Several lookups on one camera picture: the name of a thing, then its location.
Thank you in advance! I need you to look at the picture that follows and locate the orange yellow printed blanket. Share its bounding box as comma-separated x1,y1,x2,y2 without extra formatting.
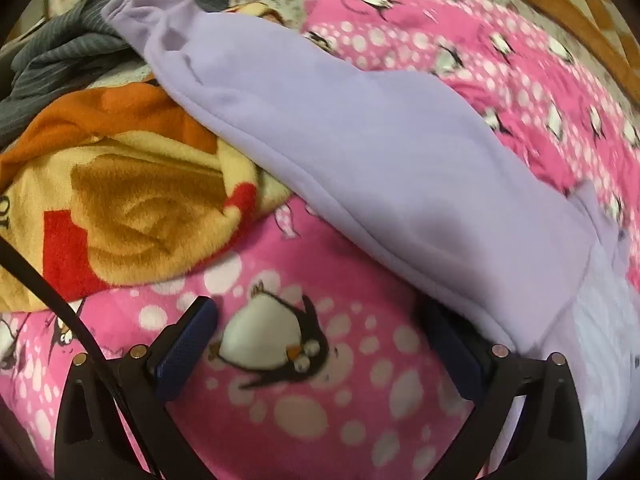
0,2,301,313

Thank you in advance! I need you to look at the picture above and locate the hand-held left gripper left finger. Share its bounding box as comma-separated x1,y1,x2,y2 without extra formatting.
54,296,221,480

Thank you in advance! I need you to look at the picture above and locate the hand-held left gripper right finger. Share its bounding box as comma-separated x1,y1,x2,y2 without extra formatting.
417,298,589,480

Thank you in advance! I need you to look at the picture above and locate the pink penguin print blanket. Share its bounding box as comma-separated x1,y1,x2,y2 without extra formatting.
0,0,640,480

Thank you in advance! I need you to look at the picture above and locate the lilac fleece garment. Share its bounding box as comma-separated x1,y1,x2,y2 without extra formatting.
107,0,640,471

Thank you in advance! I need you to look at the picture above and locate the grey striped garment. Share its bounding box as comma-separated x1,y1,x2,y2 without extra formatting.
0,0,232,153

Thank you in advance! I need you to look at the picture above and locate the black cable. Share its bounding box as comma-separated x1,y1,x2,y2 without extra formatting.
0,236,163,480

